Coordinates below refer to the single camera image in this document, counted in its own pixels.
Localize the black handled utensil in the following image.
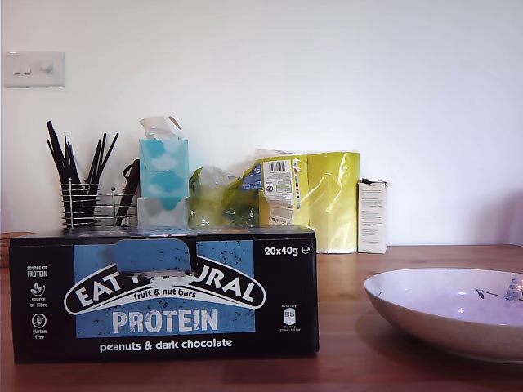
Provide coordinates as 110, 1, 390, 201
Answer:
115, 158, 141, 227

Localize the yellow wrapped paper roll pack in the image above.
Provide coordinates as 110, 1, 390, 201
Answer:
305, 150, 362, 255

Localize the white floral ceramic bowl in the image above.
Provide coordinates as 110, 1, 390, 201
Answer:
363, 267, 523, 364

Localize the white wall light switch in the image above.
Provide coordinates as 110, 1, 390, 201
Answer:
2, 51, 66, 88

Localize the black chopstick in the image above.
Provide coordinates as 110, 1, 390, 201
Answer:
93, 132, 120, 185
46, 138, 69, 185
87, 132, 108, 185
83, 139, 102, 184
63, 136, 78, 185
45, 120, 83, 187

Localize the white printed carton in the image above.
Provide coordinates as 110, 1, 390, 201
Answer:
357, 177, 390, 255

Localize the white tissue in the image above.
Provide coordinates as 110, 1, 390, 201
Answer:
138, 115, 184, 141

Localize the grey cloud tissue box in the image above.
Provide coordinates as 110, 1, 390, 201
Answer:
136, 197, 190, 231

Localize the clear green plastic bag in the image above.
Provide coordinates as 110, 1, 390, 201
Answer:
187, 164, 240, 228

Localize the chrome wire utensil caddy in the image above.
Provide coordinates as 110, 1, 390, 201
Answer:
60, 179, 140, 230

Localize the black snackbar carton box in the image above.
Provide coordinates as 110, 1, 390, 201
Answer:
8, 227, 320, 365

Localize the blue cloud tissue box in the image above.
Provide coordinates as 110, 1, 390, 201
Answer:
138, 138, 190, 205

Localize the yellow labelled plastic bag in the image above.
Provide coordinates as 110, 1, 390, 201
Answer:
222, 148, 311, 228

